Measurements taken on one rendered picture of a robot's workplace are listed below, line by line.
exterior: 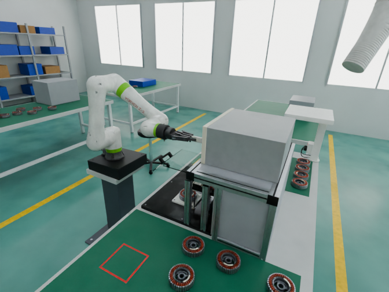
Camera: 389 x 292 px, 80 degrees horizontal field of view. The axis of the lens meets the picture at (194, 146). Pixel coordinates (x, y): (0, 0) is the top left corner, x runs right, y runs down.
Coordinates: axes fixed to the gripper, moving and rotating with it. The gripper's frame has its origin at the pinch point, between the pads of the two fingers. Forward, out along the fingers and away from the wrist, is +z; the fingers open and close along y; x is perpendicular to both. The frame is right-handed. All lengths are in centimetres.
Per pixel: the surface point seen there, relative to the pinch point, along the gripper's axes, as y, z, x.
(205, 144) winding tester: 14.2, 11.9, 4.7
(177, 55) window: -467, -296, 18
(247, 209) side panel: 24.0, 39.0, -17.9
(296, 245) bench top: 8, 63, -43
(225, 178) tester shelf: 22.2, 26.4, -6.3
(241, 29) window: -468, -125, 82
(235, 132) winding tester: 13.1, 26.0, 13.8
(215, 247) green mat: 30, 27, -43
